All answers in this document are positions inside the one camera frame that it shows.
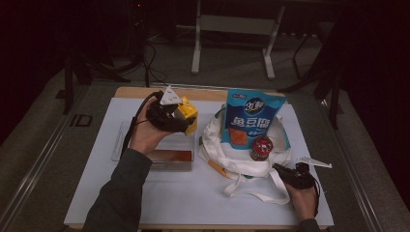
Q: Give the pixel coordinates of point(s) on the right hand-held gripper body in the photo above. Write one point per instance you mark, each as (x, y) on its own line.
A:
(299, 179)

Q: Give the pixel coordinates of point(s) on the person's right hand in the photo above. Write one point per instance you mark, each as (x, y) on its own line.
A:
(304, 203)

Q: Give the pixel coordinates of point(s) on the person's left hand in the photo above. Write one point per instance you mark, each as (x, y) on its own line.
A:
(143, 135)

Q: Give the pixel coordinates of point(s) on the white metal stand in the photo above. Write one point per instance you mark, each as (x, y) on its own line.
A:
(238, 25)

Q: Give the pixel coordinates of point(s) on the white printed tote bag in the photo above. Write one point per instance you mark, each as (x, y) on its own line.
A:
(238, 161)

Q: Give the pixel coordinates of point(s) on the red can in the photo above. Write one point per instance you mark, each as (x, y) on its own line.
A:
(261, 148)

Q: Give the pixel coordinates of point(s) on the brown box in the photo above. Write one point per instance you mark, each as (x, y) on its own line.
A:
(174, 157)

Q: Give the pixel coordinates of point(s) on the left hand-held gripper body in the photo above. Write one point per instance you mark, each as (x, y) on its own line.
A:
(161, 117)

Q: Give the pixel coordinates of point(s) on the black stand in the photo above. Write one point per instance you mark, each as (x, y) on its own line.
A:
(335, 96)
(68, 83)

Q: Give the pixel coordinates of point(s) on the blue snack bag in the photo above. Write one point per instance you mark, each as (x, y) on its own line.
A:
(254, 119)

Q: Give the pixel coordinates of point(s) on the white table mat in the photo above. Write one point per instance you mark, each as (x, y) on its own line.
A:
(193, 203)

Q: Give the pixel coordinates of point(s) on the yellow drink carton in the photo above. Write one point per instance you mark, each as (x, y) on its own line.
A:
(189, 111)

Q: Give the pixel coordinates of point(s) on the clear plastic container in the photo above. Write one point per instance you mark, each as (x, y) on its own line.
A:
(180, 141)

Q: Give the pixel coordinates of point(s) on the metal floor rail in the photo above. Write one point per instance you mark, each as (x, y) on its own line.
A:
(38, 167)
(354, 180)

